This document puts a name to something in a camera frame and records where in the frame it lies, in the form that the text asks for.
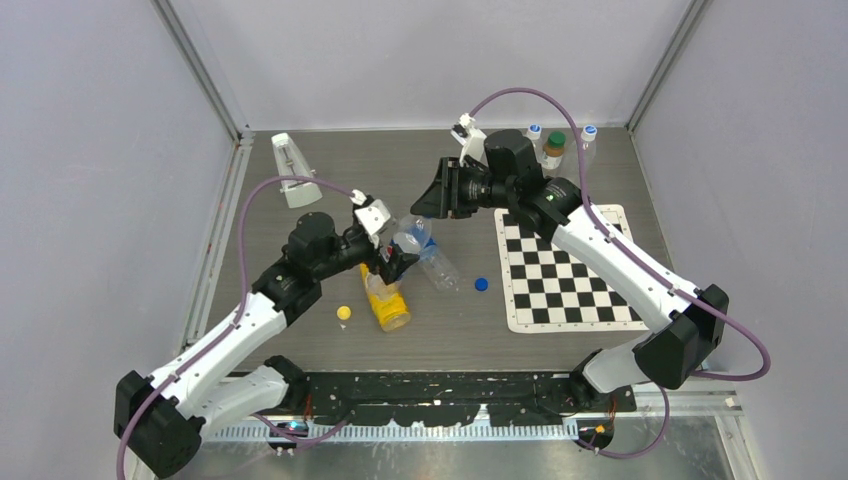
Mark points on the yellow bottle cap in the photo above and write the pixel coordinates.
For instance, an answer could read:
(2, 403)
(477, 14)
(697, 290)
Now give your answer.
(343, 313)

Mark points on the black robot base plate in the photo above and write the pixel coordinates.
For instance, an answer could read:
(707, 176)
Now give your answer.
(446, 401)

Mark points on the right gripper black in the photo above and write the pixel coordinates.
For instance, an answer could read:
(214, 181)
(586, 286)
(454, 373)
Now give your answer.
(442, 199)

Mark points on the clear bottle blue label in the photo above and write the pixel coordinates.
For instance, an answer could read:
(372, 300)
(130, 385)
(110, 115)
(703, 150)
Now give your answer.
(439, 270)

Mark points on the right standing clear bottle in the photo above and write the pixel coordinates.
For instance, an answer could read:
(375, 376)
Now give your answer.
(579, 156)

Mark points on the left standing clear bottle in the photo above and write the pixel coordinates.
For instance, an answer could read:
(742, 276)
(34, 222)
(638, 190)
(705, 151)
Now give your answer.
(533, 133)

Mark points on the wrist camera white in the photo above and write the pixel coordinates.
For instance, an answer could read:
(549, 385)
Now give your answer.
(470, 138)
(372, 214)

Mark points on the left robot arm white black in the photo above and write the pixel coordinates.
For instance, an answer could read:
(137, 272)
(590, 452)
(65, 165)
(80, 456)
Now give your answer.
(164, 417)

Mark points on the clear bottle pepsi label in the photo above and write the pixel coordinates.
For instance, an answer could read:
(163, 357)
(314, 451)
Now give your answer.
(414, 236)

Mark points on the green cap brown bottle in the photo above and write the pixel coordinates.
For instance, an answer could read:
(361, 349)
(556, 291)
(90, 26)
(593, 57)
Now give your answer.
(552, 152)

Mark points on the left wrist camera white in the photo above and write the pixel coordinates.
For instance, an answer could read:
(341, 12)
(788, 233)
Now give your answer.
(372, 214)

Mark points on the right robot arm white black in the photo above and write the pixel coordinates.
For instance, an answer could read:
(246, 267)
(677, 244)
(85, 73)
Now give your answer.
(683, 323)

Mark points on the standing clear bottle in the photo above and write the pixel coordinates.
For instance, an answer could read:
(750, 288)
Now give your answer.
(579, 156)
(533, 133)

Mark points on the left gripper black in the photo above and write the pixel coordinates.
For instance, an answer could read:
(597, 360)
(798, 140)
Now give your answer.
(390, 270)

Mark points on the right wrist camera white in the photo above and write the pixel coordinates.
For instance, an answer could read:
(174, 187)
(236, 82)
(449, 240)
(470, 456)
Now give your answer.
(470, 138)

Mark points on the yellow juice bottle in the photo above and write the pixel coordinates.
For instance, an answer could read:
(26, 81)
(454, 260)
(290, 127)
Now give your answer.
(386, 301)

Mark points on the checkerboard calibration mat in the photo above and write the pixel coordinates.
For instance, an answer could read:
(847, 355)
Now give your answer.
(548, 290)

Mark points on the white metronome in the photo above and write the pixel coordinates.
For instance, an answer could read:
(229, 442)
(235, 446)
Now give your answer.
(291, 162)

